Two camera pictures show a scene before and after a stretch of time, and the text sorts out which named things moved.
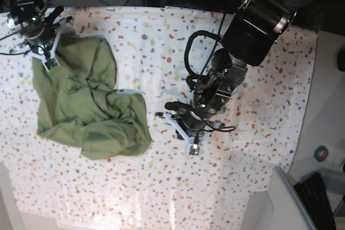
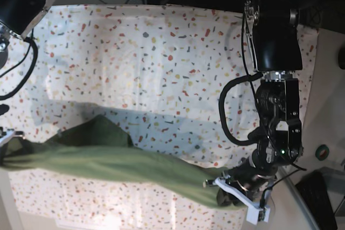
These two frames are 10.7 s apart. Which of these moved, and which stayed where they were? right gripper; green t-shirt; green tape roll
Moved: green t-shirt; right gripper
Stayed: green tape roll
